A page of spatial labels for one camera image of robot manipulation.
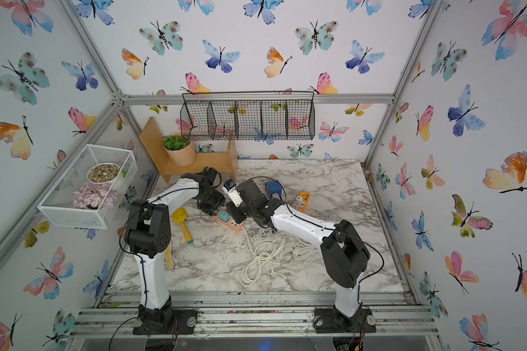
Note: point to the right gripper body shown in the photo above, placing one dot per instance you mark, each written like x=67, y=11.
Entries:
x=238, y=213

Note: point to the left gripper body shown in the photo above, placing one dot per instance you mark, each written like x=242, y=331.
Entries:
x=214, y=200

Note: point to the teal plug adapter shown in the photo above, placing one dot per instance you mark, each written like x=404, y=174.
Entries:
x=224, y=216

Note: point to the blue plug adapter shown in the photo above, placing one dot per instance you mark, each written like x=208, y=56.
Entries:
x=275, y=190

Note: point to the pink power strip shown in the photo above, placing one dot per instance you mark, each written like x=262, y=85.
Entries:
x=232, y=225

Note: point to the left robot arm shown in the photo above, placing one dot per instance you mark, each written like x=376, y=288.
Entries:
x=148, y=229

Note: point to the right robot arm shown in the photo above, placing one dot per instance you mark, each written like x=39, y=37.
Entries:
x=344, y=254

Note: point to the yellow toy shovel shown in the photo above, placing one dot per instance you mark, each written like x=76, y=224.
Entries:
x=179, y=217

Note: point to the wooden shelf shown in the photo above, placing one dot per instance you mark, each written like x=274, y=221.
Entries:
x=225, y=163

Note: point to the orange power strip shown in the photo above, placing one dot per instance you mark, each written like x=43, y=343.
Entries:
x=302, y=201

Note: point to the potted green plant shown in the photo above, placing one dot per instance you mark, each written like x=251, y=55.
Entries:
x=179, y=149

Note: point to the bowl of pebbles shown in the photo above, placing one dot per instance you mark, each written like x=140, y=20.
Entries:
x=104, y=173

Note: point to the pink succulent flowers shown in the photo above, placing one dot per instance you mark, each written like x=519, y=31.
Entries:
x=94, y=196

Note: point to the black wire basket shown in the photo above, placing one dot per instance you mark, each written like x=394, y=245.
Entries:
x=265, y=117

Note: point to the white wire basket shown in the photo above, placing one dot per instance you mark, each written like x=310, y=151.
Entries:
x=57, y=204

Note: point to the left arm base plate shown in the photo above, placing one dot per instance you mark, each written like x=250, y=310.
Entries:
x=166, y=322

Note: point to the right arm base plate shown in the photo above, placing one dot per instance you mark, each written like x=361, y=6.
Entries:
x=332, y=321

